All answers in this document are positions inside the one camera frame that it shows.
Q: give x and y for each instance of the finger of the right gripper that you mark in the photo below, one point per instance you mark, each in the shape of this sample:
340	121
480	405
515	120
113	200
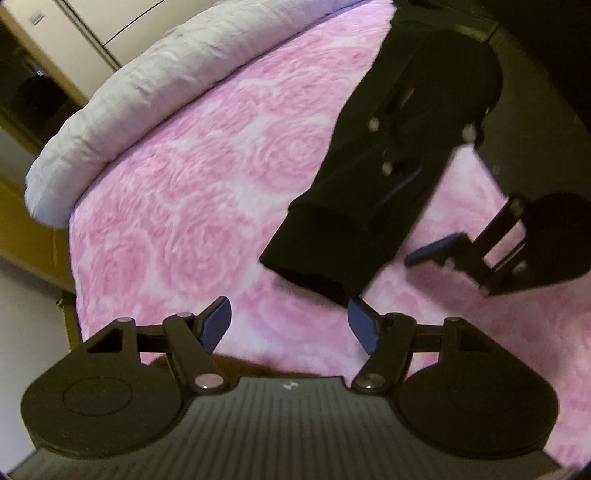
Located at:
457	251

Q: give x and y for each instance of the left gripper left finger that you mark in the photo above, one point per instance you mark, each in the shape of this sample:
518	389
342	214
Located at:
191	340

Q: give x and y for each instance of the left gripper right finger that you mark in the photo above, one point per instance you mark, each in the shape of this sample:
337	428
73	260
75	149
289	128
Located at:
387	339

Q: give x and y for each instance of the black garment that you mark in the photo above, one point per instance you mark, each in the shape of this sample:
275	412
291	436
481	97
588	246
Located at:
435	79

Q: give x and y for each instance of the pink floral bed blanket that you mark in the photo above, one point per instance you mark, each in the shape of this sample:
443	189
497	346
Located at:
181	218

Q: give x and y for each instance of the wooden bedside furniture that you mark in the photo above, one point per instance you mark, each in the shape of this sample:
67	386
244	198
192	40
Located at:
37	249

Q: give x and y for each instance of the folded light striped quilt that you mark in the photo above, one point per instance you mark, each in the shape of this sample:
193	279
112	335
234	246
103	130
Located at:
186	62

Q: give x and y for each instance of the white wardrobe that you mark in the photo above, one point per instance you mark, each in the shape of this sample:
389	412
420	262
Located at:
82	43

